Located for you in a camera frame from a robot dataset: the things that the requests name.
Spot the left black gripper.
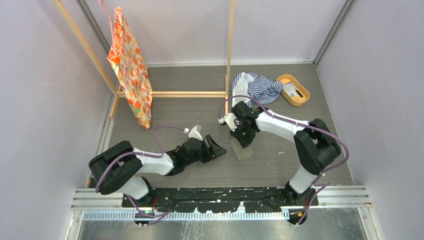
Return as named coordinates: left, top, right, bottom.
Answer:
left=184, top=134, right=226, bottom=167

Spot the clear grey card holder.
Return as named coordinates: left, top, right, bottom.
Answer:
left=229, top=138, right=254, bottom=161

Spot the yellow oval tray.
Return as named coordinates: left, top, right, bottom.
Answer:
left=276, top=74, right=311, bottom=107

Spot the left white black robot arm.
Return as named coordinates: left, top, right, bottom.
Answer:
left=88, top=135, right=227, bottom=207

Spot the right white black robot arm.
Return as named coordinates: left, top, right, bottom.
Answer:
left=219, top=101, right=342, bottom=205

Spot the silver VIP card front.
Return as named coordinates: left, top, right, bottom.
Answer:
left=282, top=82, right=299, bottom=98

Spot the blue white striped cloth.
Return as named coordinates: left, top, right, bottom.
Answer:
left=231, top=72, right=283, bottom=105

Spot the orange floral cloth bag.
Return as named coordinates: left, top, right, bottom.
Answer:
left=107, top=7, right=153, bottom=129

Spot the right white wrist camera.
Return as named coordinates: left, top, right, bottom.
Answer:
left=218, top=113, right=238, bottom=132

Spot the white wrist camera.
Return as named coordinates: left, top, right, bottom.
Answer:
left=218, top=113, right=238, bottom=132
left=187, top=125, right=203, bottom=141

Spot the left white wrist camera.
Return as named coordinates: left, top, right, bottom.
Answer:
left=187, top=125, right=203, bottom=141

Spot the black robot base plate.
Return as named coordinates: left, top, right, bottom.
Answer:
left=134, top=186, right=319, bottom=214

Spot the wooden rack frame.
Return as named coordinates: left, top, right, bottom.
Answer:
left=52, top=0, right=236, bottom=118

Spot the aluminium rail frame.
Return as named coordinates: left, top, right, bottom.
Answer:
left=65, top=185, right=382, bottom=240

